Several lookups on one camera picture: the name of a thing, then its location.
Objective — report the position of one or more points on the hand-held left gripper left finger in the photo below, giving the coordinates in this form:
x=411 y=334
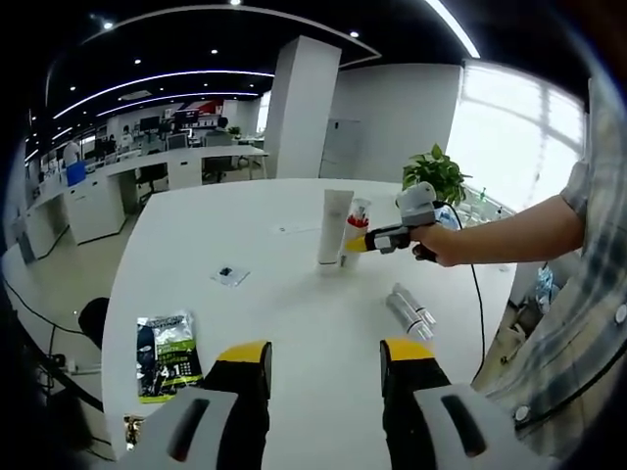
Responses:
x=152 y=440

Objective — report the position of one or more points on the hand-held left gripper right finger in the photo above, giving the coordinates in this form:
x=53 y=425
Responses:
x=499 y=440

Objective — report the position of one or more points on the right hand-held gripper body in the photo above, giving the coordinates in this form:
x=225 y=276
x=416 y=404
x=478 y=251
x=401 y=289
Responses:
x=416 y=208

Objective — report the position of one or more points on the gold foil sachet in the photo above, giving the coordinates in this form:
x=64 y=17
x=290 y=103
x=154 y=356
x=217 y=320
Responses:
x=133 y=431

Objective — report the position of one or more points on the red banded skincare bottle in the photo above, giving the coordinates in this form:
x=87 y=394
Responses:
x=356 y=222

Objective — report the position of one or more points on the white skincare tube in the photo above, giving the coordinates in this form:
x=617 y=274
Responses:
x=333 y=230

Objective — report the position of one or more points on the green black skincare packet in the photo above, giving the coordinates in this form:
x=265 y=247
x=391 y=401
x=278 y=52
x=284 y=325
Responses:
x=169 y=357

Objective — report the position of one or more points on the green pump bottle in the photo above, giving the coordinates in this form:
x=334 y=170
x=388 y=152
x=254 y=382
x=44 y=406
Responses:
x=483 y=195

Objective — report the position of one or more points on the blue storage box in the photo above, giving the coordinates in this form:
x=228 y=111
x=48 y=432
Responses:
x=76 y=174

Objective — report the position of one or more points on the person's right hand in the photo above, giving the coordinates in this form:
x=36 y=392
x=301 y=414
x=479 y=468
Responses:
x=441 y=245

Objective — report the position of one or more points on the potted green plant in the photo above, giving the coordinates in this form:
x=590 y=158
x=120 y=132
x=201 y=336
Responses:
x=431 y=171

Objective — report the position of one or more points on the white cabinet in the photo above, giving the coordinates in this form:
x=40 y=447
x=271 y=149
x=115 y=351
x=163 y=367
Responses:
x=340 y=147

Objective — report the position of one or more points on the window with white blind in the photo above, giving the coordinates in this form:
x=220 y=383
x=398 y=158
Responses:
x=514 y=122

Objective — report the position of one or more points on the black round chair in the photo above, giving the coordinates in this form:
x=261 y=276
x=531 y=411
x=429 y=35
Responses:
x=93 y=318

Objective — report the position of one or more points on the pack of water bottles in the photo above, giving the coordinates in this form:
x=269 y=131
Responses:
x=546 y=294

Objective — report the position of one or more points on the small clear sachet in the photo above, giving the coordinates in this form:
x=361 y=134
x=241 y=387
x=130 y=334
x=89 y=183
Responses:
x=230 y=275

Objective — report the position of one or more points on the curved ceiling light strip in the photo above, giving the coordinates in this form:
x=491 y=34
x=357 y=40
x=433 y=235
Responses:
x=455 y=29

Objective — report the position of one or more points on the black office chair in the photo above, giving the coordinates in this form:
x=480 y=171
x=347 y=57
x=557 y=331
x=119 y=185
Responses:
x=152 y=178
x=218 y=169

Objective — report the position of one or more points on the long white office desk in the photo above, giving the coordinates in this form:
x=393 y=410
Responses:
x=147 y=164

